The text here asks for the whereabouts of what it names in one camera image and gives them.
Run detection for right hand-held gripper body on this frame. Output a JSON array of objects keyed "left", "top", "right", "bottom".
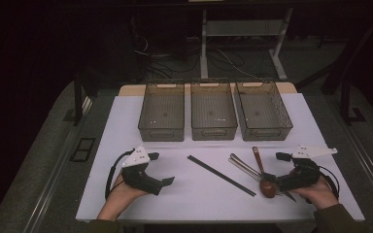
[{"left": 277, "top": 144, "right": 338, "bottom": 192}]

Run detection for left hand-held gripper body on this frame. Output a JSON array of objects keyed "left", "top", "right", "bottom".
[{"left": 120, "top": 145, "right": 163, "bottom": 196}]

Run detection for brown wooden spoon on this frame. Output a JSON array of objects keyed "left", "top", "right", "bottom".
[{"left": 252, "top": 146, "right": 277, "bottom": 199}]

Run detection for silver metal fork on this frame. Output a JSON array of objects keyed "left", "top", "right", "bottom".
[{"left": 228, "top": 157, "right": 286, "bottom": 197}]

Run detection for translucent brown plastic bin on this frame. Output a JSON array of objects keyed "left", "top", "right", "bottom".
[
  {"left": 189, "top": 81, "right": 239, "bottom": 142},
  {"left": 234, "top": 80, "right": 294, "bottom": 142},
  {"left": 137, "top": 81, "right": 187, "bottom": 143}
]

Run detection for black chopstick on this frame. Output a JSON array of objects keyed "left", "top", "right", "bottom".
[
  {"left": 187, "top": 154, "right": 257, "bottom": 197},
  {"left": 186, "top": 155, "right": 256, "bottom": 197}
]

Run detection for person's left hand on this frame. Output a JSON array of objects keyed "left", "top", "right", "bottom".
[{"left": 108, "top": 173, "right": 150, "bottom": 213}]

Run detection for person's right hand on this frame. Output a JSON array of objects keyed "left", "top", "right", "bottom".
[{"left": 295, "top": 176, "right": 339, "bottom": 211}]

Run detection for white table sheet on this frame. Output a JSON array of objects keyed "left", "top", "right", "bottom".
[{"left": 75, "top": 92, "right": 366, "bottom": 223}]

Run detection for black metal stand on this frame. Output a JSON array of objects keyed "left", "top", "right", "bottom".
[
  {"left": 73, "top": 70, "right": 95, "bottom": 127},
  {"left": 295, "top": 9, "right": 373, "bottom": 126}
]

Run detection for left hand-held gripper black cable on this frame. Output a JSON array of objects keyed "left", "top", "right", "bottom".
[{"left": 104, "top": 149, "right": 136, "bottom": 200}]

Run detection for hand-held gripper black cable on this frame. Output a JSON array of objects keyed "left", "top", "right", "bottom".
[
  {"left": 104, "top": 149, "right": 136, "bottom": 200},
  {"left": 319, "top": 164, "right": 341, "bottom": 200}
]

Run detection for right hand-held gripper black cable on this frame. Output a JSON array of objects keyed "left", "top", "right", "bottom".
[{"left": 319, "top": 164, "right": 341, "bottom": 200}]

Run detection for tangle of floor cables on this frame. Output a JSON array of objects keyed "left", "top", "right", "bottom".
[{"left": 132, "top": 35, "right": 263, "bottom": 81}]

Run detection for white metal table frame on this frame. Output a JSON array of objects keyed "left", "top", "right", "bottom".
[{"left": 199, "top": 8, "right": 294, "bottom": 82}]

